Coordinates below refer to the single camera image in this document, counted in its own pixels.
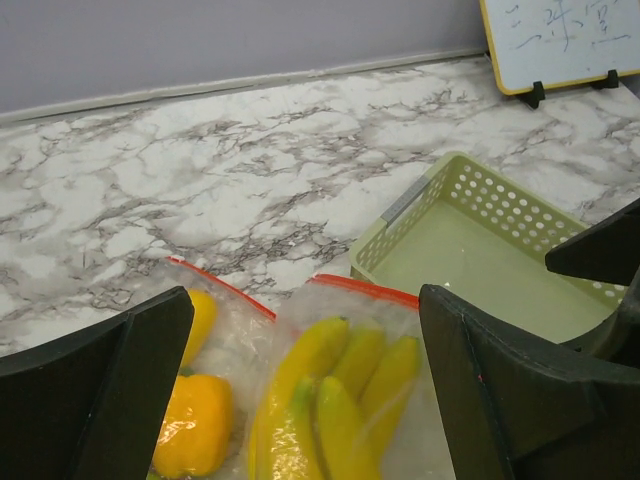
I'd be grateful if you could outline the yellow banana bunch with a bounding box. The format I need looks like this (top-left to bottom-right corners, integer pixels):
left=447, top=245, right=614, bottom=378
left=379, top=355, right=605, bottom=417
left=248, top=316, right=422, bottom=479

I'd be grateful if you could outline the green plastic basket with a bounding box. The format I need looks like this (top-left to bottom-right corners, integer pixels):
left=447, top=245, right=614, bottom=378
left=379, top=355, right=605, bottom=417
left=349, top=152, right=626, bottom=343

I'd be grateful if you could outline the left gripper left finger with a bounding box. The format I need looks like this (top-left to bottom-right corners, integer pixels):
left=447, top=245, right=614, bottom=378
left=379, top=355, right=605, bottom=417
left=1, top=286, right=194, bottom=479

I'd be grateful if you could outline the small whiteboard wooden frame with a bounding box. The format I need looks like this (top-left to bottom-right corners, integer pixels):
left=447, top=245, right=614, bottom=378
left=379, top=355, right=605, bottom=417
left=480, top=0, right=639, bottom=109

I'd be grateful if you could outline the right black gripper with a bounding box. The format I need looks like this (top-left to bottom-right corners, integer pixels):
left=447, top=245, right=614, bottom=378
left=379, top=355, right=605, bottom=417
left=545, top=200, right=639, bottom=368

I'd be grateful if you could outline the orange yellow bell pepper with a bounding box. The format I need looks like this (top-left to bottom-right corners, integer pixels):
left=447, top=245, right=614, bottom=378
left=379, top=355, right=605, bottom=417
left=152, top=374, right=234, bottom=479

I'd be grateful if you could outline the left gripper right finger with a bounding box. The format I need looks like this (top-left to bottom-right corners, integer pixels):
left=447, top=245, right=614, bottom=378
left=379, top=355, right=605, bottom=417
left=419, top=284, right=639, bottom=479

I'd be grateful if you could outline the clear zip bag red zipper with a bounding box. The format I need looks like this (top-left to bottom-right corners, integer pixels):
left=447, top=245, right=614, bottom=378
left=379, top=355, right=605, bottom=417
left=143, top=258, right=454, bottom=479

